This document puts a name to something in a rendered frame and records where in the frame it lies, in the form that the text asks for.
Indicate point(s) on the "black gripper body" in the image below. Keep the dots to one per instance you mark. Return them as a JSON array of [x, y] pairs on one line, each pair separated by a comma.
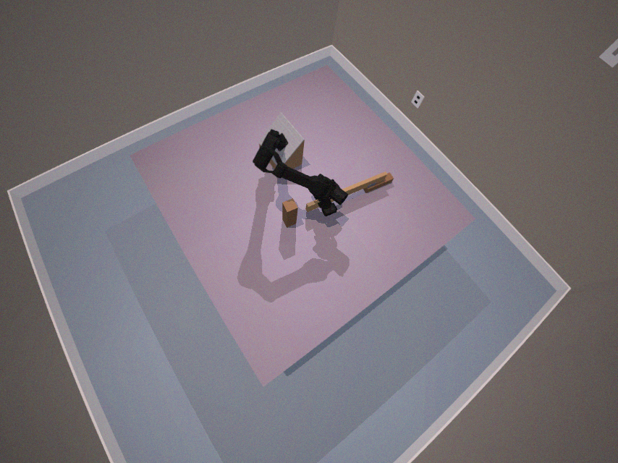
[[328, 207]]

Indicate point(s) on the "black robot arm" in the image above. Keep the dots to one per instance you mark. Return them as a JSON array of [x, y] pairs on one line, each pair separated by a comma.
[[320, 186]]

